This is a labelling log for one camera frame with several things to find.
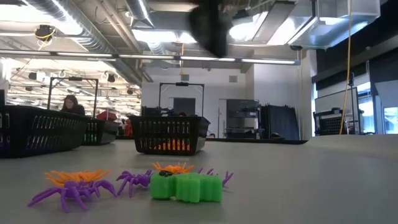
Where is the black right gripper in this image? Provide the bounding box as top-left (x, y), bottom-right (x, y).
top-left (189, 0), bottom-right (234, 58)

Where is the orange plastic spider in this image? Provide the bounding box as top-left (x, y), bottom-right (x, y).
top-left (152, 139), bottom-right (175, 152)
top-left (44, 169), bottom-right (113, 187)
top-left (174, 139), bottom-right (191, 152)
top-left (151, 161), bottom-right (195, 174)

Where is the purple plastic spider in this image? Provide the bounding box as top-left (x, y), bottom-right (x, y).
top-left (27, 179), bottom-right (118, 214)
top-left (116, 169), bottom-right (154, 198)
top-left (197, 167), bottom-right (234, 187)

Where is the long ceiling light bar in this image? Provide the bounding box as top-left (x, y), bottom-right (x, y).
top-left (0, 49), bottom-right (302, 66)

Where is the dark grey door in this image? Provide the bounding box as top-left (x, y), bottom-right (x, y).
top-left (172, 97), bottom-right (197, 118)

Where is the black equipment cabinet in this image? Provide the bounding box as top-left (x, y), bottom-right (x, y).
top-left (226, 98), bottom-right (261, 140)

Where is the black equipment case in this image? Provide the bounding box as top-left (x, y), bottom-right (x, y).
top-left (141, 105), bottom-right (162, 118)

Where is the black plastic slotted basket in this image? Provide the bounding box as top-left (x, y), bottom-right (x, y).
top-left (82, 119), bottom-right (121, 146)
top-left (0, 105), bottom-right (90, 159)
top-left (128, 116), bottom-right (211, 156)

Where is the black curtain panel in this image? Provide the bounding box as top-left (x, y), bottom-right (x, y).
top-left (260, 104), bottom-right (302, 141)

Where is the red tool cabinet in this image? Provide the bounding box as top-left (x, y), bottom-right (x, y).
top-left (96, 110), bottom-right (118, 121)
top-left (123, 117), bottom-right (134, 137)

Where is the grey partition panel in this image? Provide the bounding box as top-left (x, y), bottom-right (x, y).
top-left (314, 86), bottom-right (358, 110)

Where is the black mesh equipment rack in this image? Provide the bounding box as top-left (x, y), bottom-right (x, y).
top-left (313, 107), bottom-right (361, 138)

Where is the person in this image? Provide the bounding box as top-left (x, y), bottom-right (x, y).
top-left (60, 95), bottom-right (86, 116)

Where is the black robot rig frame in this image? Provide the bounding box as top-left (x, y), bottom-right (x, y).
top-left (158, 82), bottom-right (205, 118)
top-left (47, 76), bottom-right (100, 118)

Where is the silver round air duct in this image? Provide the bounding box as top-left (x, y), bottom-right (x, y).
top-left (126, 0), bottom-right (155, 29)

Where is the silver spiral air duct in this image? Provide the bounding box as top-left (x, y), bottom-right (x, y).
top-left (24, 0), bottom-right (144, 85)

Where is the black aluminium rig frame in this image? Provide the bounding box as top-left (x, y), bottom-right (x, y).
top-left (116, 134), bottom-right (310, 146)

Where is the silver rectangular duct hood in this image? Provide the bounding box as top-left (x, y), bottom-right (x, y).
top-left (287, 0), bottom-right (382, 50)

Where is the yellow hanging cable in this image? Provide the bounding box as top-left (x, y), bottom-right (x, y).
top-left (339, 0), bottom-right (354, 135)

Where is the black ceiling camera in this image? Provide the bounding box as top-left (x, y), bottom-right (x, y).
top-left (34, 24), bottom-right (56, 43)

